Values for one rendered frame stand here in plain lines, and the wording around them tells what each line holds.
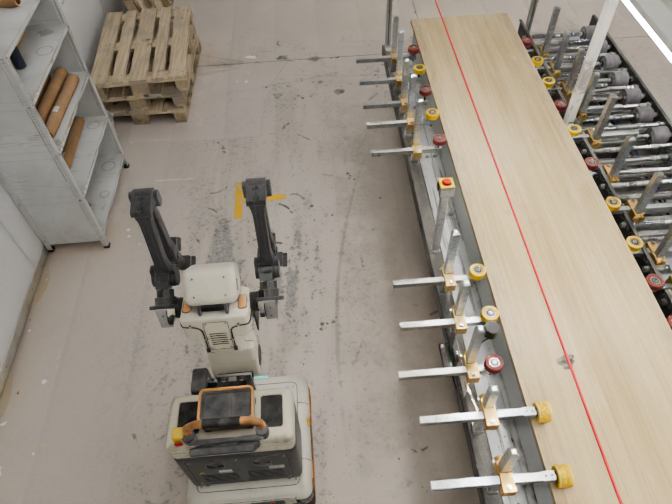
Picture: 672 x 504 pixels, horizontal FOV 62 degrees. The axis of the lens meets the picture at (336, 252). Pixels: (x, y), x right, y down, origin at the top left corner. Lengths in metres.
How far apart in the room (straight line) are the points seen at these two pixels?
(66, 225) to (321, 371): 2.06
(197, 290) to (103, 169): 2.72
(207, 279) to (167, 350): 1.57
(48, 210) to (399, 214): 2.46
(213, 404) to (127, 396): 1.27
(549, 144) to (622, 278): 0.99
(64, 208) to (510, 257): 2.88
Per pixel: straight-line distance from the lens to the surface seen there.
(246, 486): 2.98
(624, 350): 2.77
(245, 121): 5.15
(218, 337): 2.37
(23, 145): 3.85
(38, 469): 3.70
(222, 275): 2.21
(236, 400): 2.45
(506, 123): 3.67
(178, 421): 2.59
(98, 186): 4.70
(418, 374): 2.52
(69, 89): 4.24
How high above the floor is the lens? 3.10
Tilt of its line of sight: 51 degrees down
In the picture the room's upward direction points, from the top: 3 degrees counter-clockwise
